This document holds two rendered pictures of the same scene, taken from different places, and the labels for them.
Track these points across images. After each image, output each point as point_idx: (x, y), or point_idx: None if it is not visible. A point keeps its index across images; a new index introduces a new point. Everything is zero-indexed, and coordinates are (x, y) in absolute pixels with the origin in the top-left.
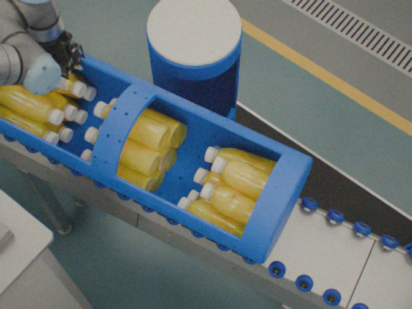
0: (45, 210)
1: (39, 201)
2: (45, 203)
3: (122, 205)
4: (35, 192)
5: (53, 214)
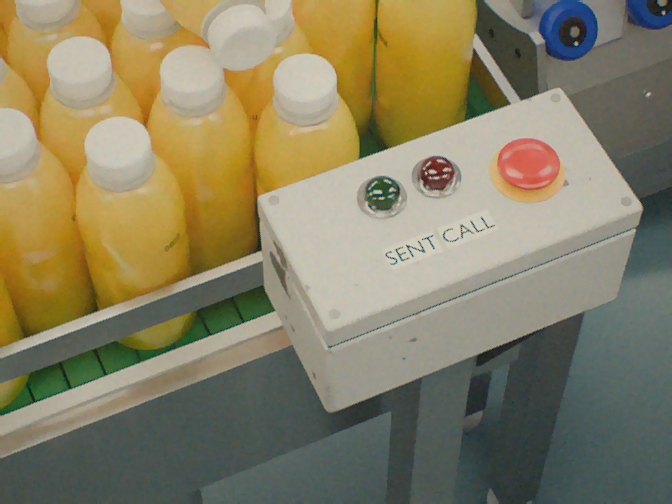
0: (530, 431)
1: (538, 392)
2: (568, 372)
3: None
4: (559, 344)
5: (556, 419)
